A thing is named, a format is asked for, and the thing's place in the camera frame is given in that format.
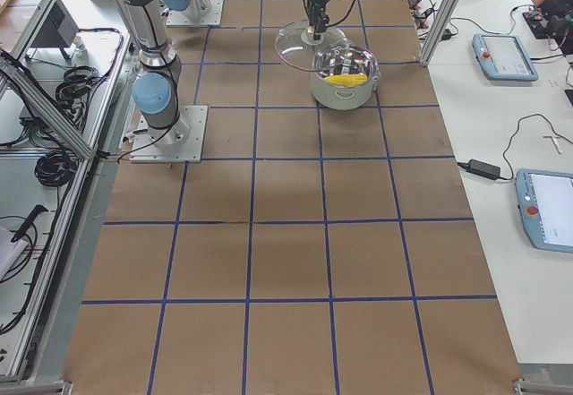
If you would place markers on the glass pot lid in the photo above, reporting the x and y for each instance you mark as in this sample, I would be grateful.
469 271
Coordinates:
298 49

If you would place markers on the yellow corn cob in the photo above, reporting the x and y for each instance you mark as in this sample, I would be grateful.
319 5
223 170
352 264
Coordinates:
347 80

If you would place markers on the pale green cooking pot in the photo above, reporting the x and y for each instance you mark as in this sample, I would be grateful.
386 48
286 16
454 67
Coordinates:
344 60

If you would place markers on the blue teach pendant far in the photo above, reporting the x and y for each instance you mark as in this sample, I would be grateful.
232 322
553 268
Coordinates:
503 58

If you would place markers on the blue teach pendant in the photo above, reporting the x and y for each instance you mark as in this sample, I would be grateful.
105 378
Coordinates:
503 58
544 200

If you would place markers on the black power adapter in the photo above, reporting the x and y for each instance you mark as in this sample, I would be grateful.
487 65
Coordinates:
483 169

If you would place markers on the blue teach pendant near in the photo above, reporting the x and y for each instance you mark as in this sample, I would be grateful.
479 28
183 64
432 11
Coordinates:
544 200

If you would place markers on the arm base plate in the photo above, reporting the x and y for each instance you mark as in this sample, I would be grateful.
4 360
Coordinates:
213 19
183 143

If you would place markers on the aluminium frame post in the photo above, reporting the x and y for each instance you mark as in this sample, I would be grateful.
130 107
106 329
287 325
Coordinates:
436 31

